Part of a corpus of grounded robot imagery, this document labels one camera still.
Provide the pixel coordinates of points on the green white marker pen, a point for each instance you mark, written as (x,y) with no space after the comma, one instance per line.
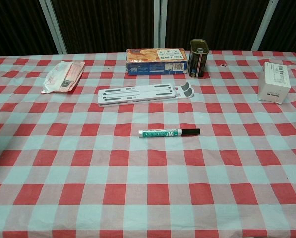
(160,134)

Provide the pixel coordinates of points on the black marker cap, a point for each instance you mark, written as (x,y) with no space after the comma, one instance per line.
(191,132)

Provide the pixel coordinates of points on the white folding laptop stand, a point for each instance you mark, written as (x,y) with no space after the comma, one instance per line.
(137,95)

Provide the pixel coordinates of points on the orange blue cookie box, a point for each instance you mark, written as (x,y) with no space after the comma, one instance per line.
(147,68)

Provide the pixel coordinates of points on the red white checkered tablecloth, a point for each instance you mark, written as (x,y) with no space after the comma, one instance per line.
(147,173)

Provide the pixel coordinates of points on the dark olive tin can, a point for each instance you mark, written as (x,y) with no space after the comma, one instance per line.
(198,62)

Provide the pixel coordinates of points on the white pink wipes pack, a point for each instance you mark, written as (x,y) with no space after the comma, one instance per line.
(61,78)

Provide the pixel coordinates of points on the dark ribbed partition panel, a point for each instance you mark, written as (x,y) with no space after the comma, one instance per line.
(212,19)
(289,27)
(16,27)
(105,24)

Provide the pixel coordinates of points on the white cardboard box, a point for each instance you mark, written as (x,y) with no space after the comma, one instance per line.
(274,84)

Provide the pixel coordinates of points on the white partition frame post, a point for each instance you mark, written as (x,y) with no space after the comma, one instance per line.
(54,27)
(264,24)
(159,24)

